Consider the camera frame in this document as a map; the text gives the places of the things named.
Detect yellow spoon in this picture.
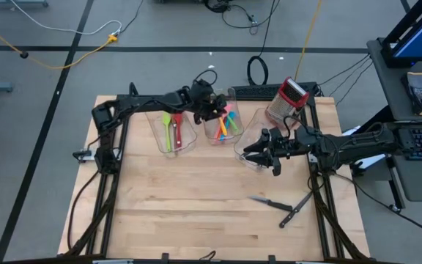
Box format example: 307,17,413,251
217,116,229,137

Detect black coiled cable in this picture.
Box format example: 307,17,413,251
246,0,281,86

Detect clear plastic bin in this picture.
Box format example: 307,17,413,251
232,108,296,172
201,87,245,146
145,106,199,158

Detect red silicone spoon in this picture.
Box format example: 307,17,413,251
172,112,184,150

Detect lime green silicone spoon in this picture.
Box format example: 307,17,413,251
162,111,173,153

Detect pink silicone spatula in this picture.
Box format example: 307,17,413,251
216,103,233,129

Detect dark blade black knife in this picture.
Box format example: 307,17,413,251
278,191,313,229

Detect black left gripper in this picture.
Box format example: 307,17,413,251
187,78,231,126

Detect long black floor cable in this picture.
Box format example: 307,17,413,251
333,172,422,241

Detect black aluminium table frame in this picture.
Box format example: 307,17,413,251
57,81,372,264

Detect yellow hanging cable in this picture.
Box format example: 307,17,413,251
294,0,324,82

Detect green silicone spatula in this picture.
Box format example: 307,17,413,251
226,115,240,134

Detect red steel box grater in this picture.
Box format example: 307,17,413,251
265,76,311,128

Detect white floor cable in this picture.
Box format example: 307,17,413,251
10,0,123,37

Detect blue silicone spatula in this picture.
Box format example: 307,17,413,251
218,111,237,142

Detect grey black work gloves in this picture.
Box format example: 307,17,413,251
401,71,422,117

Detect black floor device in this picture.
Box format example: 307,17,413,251
203,0,231,14

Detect short paring knife black handle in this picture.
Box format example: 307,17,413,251
248,194,293,213

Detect thin black cable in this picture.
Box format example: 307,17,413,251
329,57,373,98
318,54,371,87
336,62,374,108

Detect black power strip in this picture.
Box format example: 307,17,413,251
231,81,320,102

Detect looped black floor cable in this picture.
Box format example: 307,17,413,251
221,0,281,36

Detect yellow extension cord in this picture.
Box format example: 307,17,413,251
0,14,119,70

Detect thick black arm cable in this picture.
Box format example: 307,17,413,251
66,170,100,252

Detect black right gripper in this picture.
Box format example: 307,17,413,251
243,126,309,177

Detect grey computer cart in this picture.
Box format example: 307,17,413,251
366,38,422,213

